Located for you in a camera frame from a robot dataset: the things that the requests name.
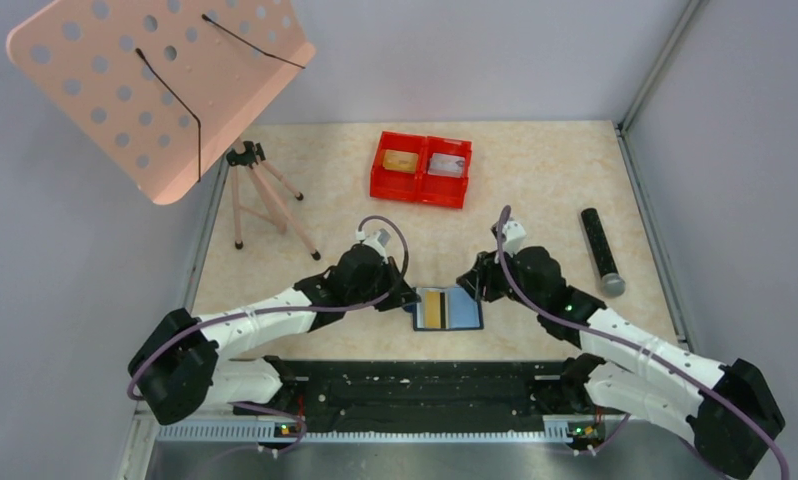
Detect right red plastic bin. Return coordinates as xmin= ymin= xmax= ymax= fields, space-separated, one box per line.
xmin=418 ymin=136 xmax=472 ymax=209

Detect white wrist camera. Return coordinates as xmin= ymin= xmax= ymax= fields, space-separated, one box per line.
xmin=355 ymin=228 xmax=391 ymax=258
xmin=491 ymin=218 xmax=526 ymax=256

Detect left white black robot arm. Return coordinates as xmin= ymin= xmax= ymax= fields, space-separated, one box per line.
xmin=127 ymin=243 xmax=419 ymax=425

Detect left red plastic bin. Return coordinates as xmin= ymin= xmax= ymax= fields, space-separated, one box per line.
xmin=369 ymin=131 xmax=426 ymax=202

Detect silver card in bin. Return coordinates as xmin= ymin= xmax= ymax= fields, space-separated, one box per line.
xmin=427 ymin=153 xmax=466 ymax=178

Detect black microphone with grey head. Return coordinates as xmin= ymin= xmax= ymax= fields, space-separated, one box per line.
xmin=580 ymin=207 xmax=626 ymax=298

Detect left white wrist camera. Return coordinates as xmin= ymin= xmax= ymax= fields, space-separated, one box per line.
xmin=355 ymin=228 xmax=391 ymax=258

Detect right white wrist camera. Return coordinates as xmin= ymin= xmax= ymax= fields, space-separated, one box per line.
xmin=491 ymin=218 xmax=526 ymax=256

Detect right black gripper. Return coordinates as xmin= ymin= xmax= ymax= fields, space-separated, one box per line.
xmin=457 ymin=243 xmax=544 ymax=312

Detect gold VIP card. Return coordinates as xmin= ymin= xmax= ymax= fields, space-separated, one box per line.
xmin=423 ymin=289 xmax=449 ymax=330
xmin=382 ymin=149 xmax=419 ymax=174

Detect pink perforated music stand desk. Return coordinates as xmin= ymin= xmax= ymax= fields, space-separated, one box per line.
xmin=6 ymin=1 xmax=316 ymax=205

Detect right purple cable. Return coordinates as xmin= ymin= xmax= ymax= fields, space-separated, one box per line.
xmin=494 ymin=205 xmax=791 ymax=480

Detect navy blue card holder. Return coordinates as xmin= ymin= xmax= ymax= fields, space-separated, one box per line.
xmin=409 ymin=285 xmax=484 ymax=332

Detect red plastic bin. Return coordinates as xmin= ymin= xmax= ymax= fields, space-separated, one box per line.
xmin=418 ymin=136 xmax=472 ymax=209
xmin=369 ymin=131 xmax=426 ymax=202

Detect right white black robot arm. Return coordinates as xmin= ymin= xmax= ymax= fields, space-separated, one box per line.
xmin=457 ymin=246 xmax=785 ymax=479

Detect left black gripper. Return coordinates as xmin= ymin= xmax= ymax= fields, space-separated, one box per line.
xmin=347 ymin=256 xmax=421 ymax=312

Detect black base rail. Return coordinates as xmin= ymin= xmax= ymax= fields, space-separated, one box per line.
xmin=140 ymin=357 xmax=672 ymax=445

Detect pink tripod stand legs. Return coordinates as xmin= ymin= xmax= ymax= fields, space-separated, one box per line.
xmin=225 ymin=137 xmax=322 ymax=261

